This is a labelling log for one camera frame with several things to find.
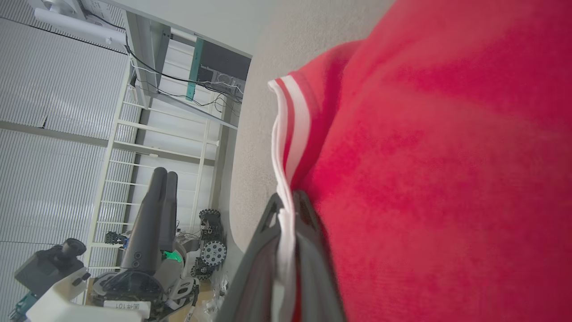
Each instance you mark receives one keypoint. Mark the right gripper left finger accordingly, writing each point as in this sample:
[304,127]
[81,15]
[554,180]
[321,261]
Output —
[259,268]

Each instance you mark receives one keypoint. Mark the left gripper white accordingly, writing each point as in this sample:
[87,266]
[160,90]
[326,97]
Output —
[62,304]

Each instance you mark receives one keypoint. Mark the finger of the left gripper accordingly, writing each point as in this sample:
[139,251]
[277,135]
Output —
[170,210]

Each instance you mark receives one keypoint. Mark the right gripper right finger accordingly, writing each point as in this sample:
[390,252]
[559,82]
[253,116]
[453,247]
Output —
[315,268]

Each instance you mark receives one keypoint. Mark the red Bulls basketball jersey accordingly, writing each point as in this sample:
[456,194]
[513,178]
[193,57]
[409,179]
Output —
[447,179]

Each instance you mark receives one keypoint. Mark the black wheeled robot base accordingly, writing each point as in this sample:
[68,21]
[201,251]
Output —
[213,254]

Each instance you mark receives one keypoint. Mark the small black robot part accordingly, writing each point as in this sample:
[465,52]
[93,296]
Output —
[116,238]

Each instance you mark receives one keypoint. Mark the white tube rack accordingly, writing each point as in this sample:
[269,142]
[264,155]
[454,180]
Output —
[156,129]

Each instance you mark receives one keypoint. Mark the teal strip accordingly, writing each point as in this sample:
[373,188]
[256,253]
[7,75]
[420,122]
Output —
[195,67]

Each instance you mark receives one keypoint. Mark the black equipment box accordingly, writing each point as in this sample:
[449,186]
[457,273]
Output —
[223,60]

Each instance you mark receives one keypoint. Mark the white bar lamp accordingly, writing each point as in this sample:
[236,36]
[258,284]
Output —
[80,27]

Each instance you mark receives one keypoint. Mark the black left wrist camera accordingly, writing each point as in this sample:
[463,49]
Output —
[44,268]

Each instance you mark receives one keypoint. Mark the grey desk frame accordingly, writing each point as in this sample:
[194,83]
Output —
[149,53]

